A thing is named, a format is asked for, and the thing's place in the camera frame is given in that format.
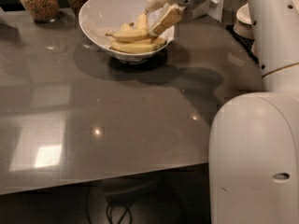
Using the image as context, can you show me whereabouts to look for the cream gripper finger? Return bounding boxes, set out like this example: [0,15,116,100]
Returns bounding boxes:
[151,4,185,35]

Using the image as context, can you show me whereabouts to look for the yellow banana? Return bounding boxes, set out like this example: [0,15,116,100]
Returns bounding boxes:
[135,12,149,29]
[110,41,161,54]
[106,29,151,43]

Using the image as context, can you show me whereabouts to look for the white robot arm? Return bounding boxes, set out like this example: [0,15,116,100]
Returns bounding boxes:
[208,0,299,224]

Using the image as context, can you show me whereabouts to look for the upright yellow banana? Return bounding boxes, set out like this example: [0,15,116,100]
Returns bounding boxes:
[135,12,149,29]

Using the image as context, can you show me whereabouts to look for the banana behind middle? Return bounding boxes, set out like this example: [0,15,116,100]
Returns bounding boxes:
[135,36,166,46]

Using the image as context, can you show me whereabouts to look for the small banana at back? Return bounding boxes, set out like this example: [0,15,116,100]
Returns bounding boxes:
[121,22,134,31]

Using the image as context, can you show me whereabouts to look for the white tilted bowl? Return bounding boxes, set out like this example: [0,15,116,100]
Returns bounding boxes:
[78,0,175,63]

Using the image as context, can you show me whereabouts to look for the white folded card stand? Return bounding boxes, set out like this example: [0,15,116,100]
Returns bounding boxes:
[192,0,225,22]

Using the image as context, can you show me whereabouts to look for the stack of white bowls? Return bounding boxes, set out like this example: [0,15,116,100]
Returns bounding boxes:
[234,4,254,40]

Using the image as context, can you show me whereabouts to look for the black rubber mat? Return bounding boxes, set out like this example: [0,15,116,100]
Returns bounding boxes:
[225,25,259,63]

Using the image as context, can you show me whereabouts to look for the leaning stack paper plates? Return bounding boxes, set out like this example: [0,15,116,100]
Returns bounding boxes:
[250,41,259,59]

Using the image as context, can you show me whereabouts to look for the left glass cereal jar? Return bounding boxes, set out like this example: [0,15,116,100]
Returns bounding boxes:
[20,0,60,22]

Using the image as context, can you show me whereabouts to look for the black cable under table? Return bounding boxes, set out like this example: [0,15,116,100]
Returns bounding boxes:
[84,184,188,224]

